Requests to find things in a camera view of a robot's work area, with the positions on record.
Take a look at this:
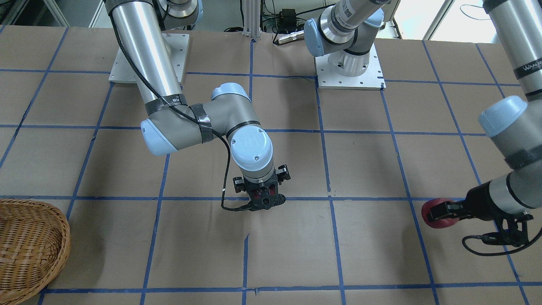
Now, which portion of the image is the red yellow apple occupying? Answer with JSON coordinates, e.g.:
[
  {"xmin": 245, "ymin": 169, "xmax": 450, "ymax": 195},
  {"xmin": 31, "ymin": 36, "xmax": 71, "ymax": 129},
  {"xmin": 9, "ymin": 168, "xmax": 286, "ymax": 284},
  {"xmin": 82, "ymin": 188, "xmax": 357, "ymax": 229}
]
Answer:
[{"xmin": 421, "ymin": 198, "xmax": 459, "ymax": 229}]

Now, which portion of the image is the aluminium frame post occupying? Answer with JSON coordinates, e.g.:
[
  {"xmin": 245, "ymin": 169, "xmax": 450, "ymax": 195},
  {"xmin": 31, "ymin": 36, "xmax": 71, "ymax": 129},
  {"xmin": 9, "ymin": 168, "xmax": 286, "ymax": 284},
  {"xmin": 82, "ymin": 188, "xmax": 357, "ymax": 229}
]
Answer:
[{"xmin": 241, "ymin": 0, "xmax": 262, "ymax": 41}]

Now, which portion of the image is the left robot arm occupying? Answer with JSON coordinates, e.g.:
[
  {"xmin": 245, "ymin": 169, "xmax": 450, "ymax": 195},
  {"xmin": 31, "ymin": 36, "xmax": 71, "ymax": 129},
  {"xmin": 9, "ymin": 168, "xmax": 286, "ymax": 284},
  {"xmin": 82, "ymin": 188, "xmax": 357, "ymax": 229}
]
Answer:
[{"xmin": 421, "ymin": 0, "xmax": 542, "ymax": 252}]

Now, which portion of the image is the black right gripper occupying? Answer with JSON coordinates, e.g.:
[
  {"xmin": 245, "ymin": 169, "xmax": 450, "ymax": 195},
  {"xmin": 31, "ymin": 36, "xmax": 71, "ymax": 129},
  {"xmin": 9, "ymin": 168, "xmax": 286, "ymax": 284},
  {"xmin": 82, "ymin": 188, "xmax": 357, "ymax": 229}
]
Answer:
[{"xmin": 233, "ymin": 164, "xmax": 291, "ymax": 211}]

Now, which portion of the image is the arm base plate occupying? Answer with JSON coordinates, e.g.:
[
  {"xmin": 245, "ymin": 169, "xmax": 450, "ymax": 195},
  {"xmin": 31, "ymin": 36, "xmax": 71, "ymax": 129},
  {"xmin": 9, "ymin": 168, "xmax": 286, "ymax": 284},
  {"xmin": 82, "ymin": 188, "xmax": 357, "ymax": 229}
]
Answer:
[
  {"xmin": 108, "ymin": 33, "xmax": 190, "ymax": 84},
  {"xmin": 314, "ymin": 44, "xmax": 387, "ymax": 90}
]

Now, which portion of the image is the wicker basket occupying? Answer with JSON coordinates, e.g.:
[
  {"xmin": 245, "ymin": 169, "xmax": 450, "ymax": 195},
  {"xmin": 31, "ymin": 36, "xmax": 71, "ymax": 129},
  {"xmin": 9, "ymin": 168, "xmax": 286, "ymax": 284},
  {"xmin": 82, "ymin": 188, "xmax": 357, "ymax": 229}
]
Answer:
[{"xmin": 0, "ymin": 199, "xmax": 70, "ymax": 305}]

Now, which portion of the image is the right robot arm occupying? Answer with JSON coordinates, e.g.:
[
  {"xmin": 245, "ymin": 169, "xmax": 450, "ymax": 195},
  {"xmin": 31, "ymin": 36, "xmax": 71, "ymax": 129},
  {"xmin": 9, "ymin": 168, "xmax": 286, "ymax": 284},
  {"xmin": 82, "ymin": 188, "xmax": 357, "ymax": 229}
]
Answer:
[{"xmin": 103, "ymin": 0, "xmax": 290, "ymax": 211}]

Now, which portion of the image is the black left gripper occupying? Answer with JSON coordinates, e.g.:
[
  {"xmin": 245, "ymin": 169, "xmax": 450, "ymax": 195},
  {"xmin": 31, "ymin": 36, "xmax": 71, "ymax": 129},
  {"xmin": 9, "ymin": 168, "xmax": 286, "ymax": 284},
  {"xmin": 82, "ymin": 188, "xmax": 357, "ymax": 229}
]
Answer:
[{"xmin": 445, "ymin": 182, "xmax": 534, "ymax": 247}]

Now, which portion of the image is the dark red apple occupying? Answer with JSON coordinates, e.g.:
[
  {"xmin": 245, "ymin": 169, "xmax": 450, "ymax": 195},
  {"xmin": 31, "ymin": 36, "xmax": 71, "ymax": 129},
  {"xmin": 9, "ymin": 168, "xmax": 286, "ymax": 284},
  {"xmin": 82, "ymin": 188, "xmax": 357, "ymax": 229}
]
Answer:
[{"xmin": 249, "ymin": 185, "xmax": 277, "ymax": 202}]

